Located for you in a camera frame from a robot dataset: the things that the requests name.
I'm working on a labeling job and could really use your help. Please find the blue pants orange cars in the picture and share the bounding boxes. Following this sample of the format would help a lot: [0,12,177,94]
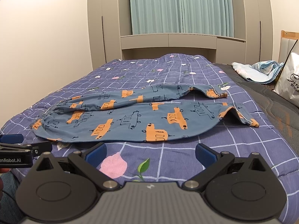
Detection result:
[32,84,259,143]

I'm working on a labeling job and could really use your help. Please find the person's left hand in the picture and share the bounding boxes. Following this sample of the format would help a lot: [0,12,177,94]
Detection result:
[0,178,4,201]

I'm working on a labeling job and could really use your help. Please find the purple plaid floral quilt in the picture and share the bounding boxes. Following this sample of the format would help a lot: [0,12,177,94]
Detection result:
[1,54,298,223]

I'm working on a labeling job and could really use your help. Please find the dark grey quilted mattress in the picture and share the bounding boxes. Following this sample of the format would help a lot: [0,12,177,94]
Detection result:
[216,64,298,153]

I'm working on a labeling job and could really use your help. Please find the white plastic shopping bag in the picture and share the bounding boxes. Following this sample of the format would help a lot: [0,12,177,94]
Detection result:
[273,41,298,107]

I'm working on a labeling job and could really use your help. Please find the light blue crumpled blanket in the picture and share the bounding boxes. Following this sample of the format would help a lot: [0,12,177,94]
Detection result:
[231,60,284,84]

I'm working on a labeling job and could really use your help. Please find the wooden padded headboard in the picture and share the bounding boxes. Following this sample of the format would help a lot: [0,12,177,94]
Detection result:
[278,30,298,63]

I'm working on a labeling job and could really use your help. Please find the teal window curtain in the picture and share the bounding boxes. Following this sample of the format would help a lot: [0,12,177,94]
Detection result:
[130,0,235,37]

